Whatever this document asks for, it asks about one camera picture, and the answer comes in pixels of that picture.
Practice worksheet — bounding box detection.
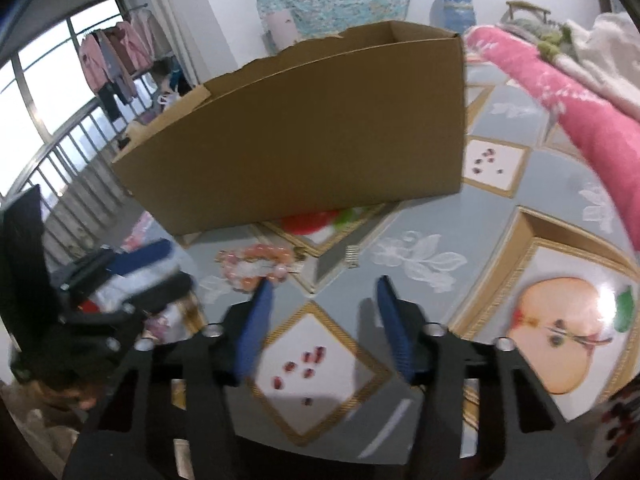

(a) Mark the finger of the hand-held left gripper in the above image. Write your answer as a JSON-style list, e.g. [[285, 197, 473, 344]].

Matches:
[[125, 272, 193, 313], [65, 239, 173, 293]]

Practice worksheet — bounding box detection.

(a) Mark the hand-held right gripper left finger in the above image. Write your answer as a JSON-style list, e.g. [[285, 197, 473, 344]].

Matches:
[[62, 279, 275, 480]]

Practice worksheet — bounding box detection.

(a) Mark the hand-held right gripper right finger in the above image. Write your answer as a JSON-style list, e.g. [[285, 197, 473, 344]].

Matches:
[[376, 275, 591, 480]]

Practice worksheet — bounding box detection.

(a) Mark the pink orange bead bracelet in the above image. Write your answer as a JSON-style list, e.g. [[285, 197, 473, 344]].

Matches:
[[217, 244, 306, 293]]

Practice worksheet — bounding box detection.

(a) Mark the brown cardboard box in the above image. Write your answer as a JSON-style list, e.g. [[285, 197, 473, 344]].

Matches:
[[111, 20, 468, 236]]

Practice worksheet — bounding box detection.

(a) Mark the person's left hand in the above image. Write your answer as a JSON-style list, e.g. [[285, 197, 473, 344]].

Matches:
[[30, 380, 101, 426]]

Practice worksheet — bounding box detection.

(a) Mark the metal balcony railing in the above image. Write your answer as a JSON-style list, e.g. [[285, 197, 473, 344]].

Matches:
[[0, 72, 166, 261]]

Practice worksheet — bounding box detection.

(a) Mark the fruit print tablecloth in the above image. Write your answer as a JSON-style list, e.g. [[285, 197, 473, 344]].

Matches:
[[175, 60, 640, 461]]

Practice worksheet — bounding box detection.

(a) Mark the row of hanging clothes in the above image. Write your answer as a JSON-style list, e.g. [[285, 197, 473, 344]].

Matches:
[[77, 7, 173, 121]]

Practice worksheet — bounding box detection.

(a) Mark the pink floral blanket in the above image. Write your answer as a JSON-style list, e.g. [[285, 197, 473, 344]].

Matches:
[[462, 25, 640, 251]]

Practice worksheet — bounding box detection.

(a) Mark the green plush toy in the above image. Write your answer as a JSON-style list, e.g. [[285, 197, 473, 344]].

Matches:
[[537, 25, 581, 58]]

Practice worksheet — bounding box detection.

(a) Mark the wooden chair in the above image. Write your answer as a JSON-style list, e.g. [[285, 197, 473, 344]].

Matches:
[[505, 0, 551, 23]]

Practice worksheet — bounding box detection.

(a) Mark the white fleece blanket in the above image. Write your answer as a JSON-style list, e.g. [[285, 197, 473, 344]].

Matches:
[[565, 10, 640, 116]]

